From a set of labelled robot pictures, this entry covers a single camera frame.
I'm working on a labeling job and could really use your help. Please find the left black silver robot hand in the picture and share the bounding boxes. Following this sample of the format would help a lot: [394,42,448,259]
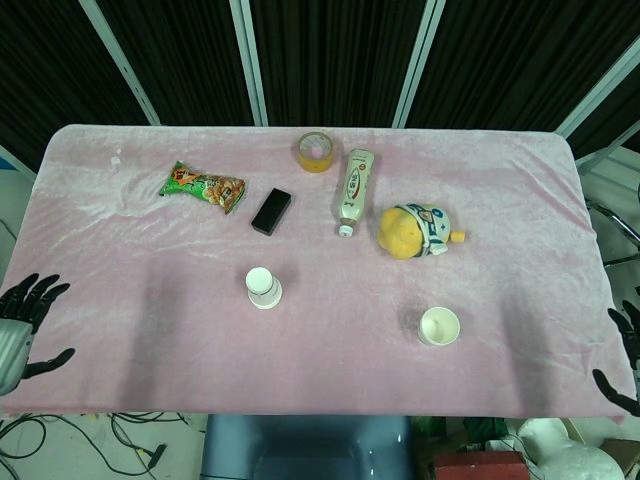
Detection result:
[0,272,76,396]

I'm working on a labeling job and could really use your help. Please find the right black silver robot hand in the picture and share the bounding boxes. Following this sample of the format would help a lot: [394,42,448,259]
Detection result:
[592,299,640,406]

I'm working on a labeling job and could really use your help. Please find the plain white paper cup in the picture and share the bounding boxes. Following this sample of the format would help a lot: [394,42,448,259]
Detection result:
[418,305,461,347]

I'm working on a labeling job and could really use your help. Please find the white paper cup blue line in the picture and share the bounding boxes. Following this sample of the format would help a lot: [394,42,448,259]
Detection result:
[244,267,284,310]

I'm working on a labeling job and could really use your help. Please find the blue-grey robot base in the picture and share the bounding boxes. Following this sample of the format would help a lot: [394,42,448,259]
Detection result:
[202,413,416,480]

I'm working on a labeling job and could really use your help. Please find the pink velvet tablecloth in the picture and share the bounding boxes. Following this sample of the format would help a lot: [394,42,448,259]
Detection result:
[0,123,626,426]

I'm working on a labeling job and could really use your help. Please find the green cloth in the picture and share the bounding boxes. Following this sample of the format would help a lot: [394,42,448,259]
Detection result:
[462,418,499,449]

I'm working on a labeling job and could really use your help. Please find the red box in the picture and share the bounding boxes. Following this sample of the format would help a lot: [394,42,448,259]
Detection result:
[433,449,531,480]

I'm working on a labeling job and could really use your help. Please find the green snack bag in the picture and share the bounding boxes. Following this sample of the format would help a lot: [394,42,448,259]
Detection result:
[159,160,246,216]

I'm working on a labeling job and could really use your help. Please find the yellow plush toy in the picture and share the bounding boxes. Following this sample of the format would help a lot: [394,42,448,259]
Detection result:
[378,201,468,262]

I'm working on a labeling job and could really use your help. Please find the black rectangular box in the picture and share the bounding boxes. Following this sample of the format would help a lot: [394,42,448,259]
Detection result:
[250,187,295,235]

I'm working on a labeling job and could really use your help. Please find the white drink bottle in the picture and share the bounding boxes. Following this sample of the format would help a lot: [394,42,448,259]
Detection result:
[333,148,376,238]

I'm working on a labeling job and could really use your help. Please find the yellow packing tape roll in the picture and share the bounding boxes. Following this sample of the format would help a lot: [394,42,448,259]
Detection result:
[293,131,337,174]

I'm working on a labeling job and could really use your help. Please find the black metal chair frame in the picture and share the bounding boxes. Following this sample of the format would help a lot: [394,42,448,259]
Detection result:
[585,182,640,296]

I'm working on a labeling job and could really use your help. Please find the black floor cables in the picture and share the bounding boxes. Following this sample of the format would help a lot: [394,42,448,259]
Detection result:
[0,410,204,480]

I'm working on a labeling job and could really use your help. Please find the white partition post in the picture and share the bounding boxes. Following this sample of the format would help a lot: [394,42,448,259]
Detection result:
[230,0,270,126]
[78,0,162,126]
[553,34,640,139]
[392,0,447,127]

